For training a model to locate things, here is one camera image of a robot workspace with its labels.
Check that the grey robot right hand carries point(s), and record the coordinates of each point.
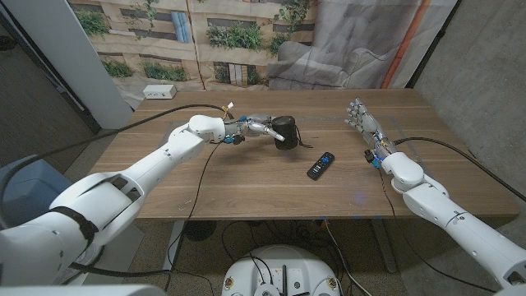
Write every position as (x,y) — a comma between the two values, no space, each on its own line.
(365,121)

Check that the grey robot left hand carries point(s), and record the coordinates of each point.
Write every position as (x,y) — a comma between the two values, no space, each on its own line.
(252,123)

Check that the black cylindrical fabric speaker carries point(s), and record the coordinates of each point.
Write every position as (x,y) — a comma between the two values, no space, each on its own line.
(285,131)

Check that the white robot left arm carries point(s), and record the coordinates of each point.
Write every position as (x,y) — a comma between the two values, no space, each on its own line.
(123,193)

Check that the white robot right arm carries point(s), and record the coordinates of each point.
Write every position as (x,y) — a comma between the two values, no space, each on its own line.
(444,205)

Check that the black TV remote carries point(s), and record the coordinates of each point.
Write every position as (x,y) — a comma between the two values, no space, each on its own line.
(320,166)

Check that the printed fabric backdrop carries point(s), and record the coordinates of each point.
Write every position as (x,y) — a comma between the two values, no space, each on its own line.
(328,49)

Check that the white power strip box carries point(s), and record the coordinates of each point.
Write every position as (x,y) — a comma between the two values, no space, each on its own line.
(159,91)

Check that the black round floor object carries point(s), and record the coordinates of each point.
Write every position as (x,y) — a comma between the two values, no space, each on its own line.
(200,230)

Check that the grey table leg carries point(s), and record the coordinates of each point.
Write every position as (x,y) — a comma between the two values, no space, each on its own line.
(384,246)

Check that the white table leg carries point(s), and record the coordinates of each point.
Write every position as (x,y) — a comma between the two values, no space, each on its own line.
(174,246)

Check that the white robot torso base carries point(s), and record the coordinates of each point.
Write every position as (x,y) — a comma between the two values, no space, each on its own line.
(283,271)

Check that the white pillar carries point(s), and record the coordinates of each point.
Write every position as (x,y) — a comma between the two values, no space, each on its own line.
(70,53)

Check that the blue grey bin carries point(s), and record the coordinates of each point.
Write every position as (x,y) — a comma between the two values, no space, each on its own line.
(29,193)

